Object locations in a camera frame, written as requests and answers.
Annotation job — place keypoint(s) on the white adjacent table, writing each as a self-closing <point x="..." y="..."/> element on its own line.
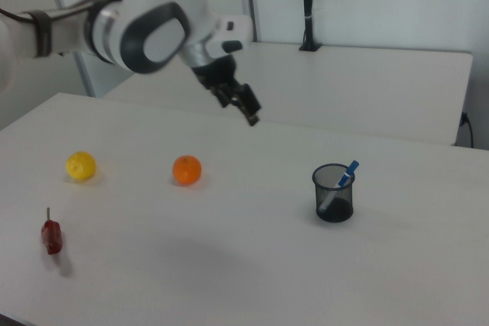
<point x="344" y="89"/>

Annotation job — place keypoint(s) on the black mesh pen cup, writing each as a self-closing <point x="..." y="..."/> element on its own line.
<point x="335" y="204"/>

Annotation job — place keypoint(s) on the red chili pepper toy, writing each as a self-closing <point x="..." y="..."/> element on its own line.
<point x="52" y="238"/>

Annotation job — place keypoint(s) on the orange toy fruit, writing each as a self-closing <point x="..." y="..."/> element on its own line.
<point x="186" y="170"/>

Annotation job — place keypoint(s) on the black camera pole with base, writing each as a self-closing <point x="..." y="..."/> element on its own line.
<point x="308" y="9"/>

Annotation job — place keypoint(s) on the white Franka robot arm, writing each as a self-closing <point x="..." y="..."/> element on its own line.
<point x="153" y="28"/>

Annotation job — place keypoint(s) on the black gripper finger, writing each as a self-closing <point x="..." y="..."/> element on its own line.
<point x="226" y="100"/>
<point x="252" y="106"/>

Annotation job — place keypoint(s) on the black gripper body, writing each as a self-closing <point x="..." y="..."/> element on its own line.
<point x="219" y="74"/>

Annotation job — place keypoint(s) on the blue and white marker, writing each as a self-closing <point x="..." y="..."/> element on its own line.
<point x="344" y="179"/>

